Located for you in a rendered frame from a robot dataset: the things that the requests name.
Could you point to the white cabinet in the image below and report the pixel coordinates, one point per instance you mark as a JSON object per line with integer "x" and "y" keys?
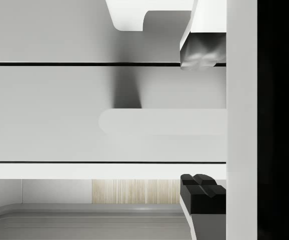
{"x": 47, "y": 112}

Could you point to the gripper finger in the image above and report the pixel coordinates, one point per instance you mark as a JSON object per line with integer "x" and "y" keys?
{"x": 204, "y": 200}
{"x": 204, "y": 47}

